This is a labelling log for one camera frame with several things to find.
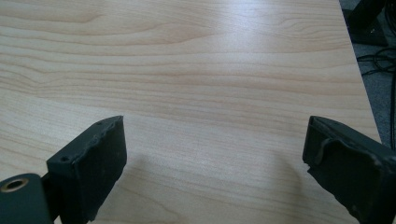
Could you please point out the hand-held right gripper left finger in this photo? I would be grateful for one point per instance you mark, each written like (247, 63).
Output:
(90, 174)

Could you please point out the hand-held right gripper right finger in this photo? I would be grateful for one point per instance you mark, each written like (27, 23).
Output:
(351, 168)

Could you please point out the black stand base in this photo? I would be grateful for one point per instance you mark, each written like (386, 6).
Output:
(367, 25)

